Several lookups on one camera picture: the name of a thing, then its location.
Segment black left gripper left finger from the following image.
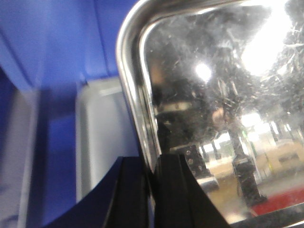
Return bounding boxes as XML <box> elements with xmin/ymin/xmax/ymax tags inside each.
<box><xmin>41</xmin><ymin>156</ymin><xmax>152</xmax><ymax>228</ymax></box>

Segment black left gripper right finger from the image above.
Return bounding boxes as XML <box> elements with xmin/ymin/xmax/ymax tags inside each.
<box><xmin>154</xmin><ymin>154</ymin><xmax>230</xmax><ymax>228</ymax></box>

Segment silver metal tray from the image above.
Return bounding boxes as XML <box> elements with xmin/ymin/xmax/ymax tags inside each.
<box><xmin>76</xmin><ymin>77</ymin><xmax>139</xmax><ymax>201</ymax></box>
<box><xmin>116</xmin><ymin>0</ymin><xmax>304</xmax><ymax>228</ymax></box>

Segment large blue upper bin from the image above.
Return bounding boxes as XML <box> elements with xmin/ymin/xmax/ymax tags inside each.
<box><xmin>0</xmin><ymin>0</ymin><xmax>134</xmax><ymax>228</ymax></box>

